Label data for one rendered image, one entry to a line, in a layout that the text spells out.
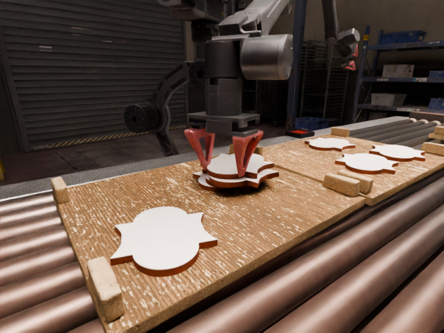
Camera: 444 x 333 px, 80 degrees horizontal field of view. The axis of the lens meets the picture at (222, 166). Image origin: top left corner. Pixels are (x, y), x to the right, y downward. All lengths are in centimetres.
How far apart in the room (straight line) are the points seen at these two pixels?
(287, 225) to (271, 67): 21
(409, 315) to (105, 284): 27
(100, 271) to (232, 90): 29
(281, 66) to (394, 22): 578
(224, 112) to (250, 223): 17
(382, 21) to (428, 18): 70
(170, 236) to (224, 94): 21
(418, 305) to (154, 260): 26
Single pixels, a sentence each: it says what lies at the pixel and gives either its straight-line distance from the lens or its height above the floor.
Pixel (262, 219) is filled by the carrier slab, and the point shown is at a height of 94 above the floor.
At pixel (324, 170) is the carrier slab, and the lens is 61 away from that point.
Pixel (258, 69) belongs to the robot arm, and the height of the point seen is 113.
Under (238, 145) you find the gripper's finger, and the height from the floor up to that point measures 103.
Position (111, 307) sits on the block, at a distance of 26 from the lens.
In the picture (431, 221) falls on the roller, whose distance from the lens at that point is 51.
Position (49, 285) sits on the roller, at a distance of 36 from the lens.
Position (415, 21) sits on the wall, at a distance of 604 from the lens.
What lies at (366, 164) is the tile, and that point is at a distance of 66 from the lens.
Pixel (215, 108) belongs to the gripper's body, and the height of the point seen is 108.
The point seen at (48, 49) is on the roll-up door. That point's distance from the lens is 513.
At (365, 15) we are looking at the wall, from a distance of 633.
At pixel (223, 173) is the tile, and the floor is 98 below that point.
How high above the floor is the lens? 113
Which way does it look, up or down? 19 degrees down
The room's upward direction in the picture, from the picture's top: straight up
